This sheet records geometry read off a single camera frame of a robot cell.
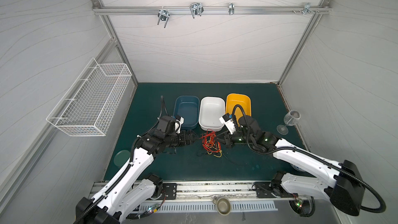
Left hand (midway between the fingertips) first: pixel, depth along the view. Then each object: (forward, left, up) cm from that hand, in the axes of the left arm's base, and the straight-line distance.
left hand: (194, 136), depth 75 cm
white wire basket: (+6, +47, +15) cm, 50 cm away
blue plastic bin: (+27, +7, -13) cm, 31 cm away
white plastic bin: (+29, -9, -18) cm, 35 cm away
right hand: (0, -11, +2) cm, 11 cm away
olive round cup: (-26, -14, -15) cm, 34 cm away
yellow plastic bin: (+35, -24, -14) cm, 45 cm away
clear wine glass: (+14, -53, -4) cm, 55 cm away
